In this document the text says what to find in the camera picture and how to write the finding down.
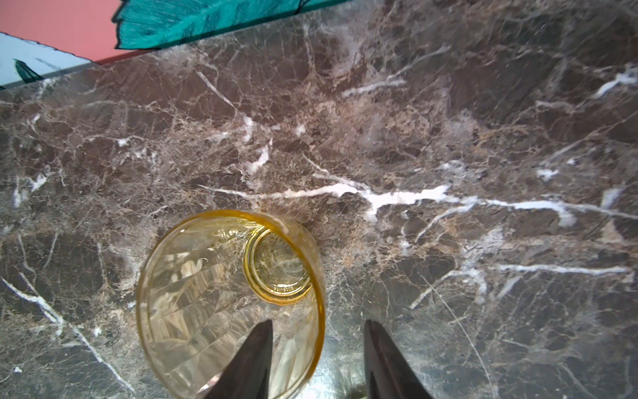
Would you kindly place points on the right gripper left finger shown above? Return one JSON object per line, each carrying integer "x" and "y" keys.
{"x": 248, "y": 373}

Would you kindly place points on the amber faceted tumbler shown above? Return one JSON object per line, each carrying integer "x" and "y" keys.
{"x": 213, "y": 278}

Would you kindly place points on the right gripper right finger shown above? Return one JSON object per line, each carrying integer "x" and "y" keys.
{"x": 388, "y": 374}

